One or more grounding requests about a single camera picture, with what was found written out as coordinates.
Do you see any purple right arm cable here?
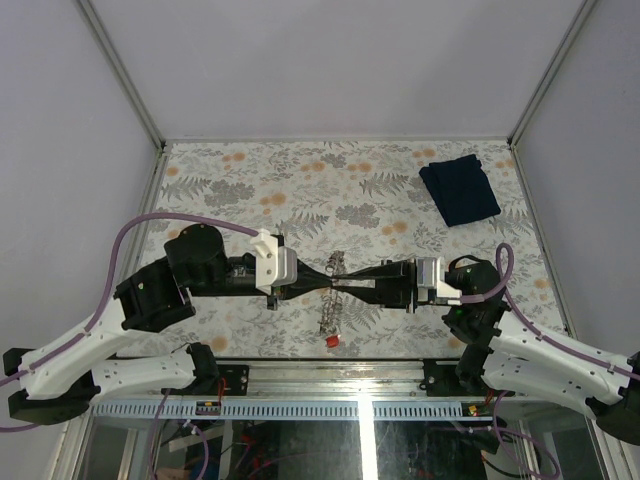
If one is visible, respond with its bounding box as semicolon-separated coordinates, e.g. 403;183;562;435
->
459;243;640;381

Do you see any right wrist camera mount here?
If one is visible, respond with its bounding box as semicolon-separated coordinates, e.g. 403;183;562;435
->
415;257;462;306

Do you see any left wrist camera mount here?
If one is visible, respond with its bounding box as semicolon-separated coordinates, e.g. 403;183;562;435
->
250;229;279;295

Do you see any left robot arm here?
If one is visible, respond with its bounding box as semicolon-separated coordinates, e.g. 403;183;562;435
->
3;224;332;429

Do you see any large metal keyring disc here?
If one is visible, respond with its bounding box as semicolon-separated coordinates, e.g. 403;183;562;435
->
319;250;346;337

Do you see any red key tag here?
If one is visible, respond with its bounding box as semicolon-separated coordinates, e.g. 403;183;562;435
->
325;335;340;349

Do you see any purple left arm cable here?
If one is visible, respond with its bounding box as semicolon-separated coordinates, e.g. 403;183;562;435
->
0;213;264;434

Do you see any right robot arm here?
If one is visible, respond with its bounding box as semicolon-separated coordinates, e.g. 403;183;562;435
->
334;256;639;445

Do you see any dark blue folded cloth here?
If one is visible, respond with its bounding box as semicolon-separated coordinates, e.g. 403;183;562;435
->
419;154;501;227

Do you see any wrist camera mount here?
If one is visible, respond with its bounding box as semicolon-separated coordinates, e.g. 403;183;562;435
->
250;229;279;295
415;257;462;306

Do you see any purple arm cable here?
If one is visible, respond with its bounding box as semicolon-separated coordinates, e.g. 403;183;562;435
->
0;213;264;434
459;243;640;381

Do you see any metal base rail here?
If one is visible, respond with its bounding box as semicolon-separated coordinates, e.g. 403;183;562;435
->
218;358;472;400

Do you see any white slotted cable duct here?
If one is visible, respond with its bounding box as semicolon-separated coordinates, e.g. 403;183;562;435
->
92;399;490;421

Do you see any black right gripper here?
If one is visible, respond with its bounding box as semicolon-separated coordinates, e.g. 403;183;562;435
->
334;258;460;313

